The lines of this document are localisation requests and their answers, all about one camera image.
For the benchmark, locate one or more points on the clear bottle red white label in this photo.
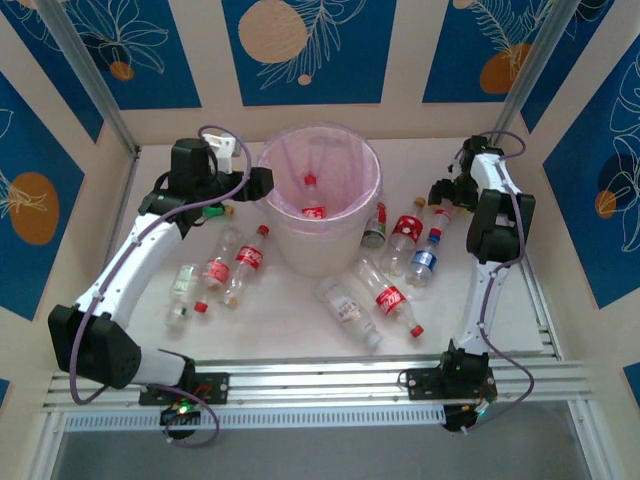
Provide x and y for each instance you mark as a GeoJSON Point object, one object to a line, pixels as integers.
{"type": "Point", "coordinates": [442, 216]}

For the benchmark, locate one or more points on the red label bottle yellow cap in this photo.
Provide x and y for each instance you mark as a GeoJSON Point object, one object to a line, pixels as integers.
{"type": "Point", "coordinates": [406, 227]}

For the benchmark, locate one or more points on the green plastic bottle yellow cap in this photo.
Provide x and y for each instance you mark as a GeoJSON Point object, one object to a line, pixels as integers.
{"type": "Point", "coordinates": [215, 211]}

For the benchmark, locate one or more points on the clear bottle blue label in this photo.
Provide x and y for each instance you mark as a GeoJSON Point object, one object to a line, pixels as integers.
{"type": "Point", "coordinates": [423, 260]}

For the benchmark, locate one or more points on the bottle green white label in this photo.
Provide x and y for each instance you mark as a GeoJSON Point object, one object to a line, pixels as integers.
{"type": "Point", "coordinates": [375, 232]}

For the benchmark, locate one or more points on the cola bottle red cap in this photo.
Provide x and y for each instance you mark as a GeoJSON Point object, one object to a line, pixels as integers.
{"type": "Point", "coordinates": [311, 200]}
{"type": "Point", "coordinates": [390, 298]}
{"type": "Point", "coordinates": [216, 270]}
{"type": "Point", "coordinates": [248, 256]}

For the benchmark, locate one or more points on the clear bottle green label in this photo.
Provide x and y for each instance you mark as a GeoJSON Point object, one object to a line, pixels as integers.
{"type": "Point", "coordinates": [184, 282]}

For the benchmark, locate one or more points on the milky white bottle printed label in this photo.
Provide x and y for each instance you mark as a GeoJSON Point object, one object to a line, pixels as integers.
{"type": "Point", "coordinates": [347, 310]}

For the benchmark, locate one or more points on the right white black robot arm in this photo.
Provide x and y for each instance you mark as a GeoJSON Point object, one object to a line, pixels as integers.
{"type": "Point", "coordinates": [482, 310]}

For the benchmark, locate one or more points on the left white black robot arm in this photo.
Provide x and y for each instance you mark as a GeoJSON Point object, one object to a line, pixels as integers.
{"type": "Point", "coordinates": [130, 270]}

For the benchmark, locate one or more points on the white plastic bin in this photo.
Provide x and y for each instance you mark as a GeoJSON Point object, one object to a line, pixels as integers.
{"type": "Point", "coordinates": [320, 250]}

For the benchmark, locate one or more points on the right control board green light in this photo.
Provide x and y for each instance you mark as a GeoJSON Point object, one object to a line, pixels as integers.
{"type": "Point", "coordinates": [457, 417]}

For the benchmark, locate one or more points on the control board green light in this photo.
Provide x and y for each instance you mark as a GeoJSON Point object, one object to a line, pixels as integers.
{"type": "Point", "coordinates": [180, 414]}
{"type": "Point", "coordinates": [457, 417]}

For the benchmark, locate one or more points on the left control board green light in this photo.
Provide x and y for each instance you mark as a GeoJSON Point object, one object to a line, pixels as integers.
{"type": "Point", "coordinates": [180, 414]}

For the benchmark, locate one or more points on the aluminium side rail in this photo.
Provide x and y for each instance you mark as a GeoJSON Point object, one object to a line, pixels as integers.
{"type": "Point", "coordinates": [121, 200]}
{"type": "Point", "coordinates": [542, 320]}

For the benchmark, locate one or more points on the aluminium corner post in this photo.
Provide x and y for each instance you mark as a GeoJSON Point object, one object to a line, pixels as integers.
{"type": "Point", "coordinates": [86, 65]}
{"type": "Point", "coordinates": [535, 65]}

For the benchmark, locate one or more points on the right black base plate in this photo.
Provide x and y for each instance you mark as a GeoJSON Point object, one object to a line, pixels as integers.
{"type": "Point", "coordinates": [420, 382]}

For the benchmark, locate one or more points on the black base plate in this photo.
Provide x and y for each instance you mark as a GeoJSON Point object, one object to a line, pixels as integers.
{"type": "Point", "coordinates": [215, 387]}
{"type": "Point", "coordinates": [420, 382]}

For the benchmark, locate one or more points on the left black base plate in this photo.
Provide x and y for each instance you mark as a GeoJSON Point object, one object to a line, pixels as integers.
{"type": "Point", "coordinates": [215, 387]}

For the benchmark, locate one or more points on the aluminium rail frame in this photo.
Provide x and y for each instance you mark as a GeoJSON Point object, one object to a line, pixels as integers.
{"type": "Point", "coordinates": [320, 385]}

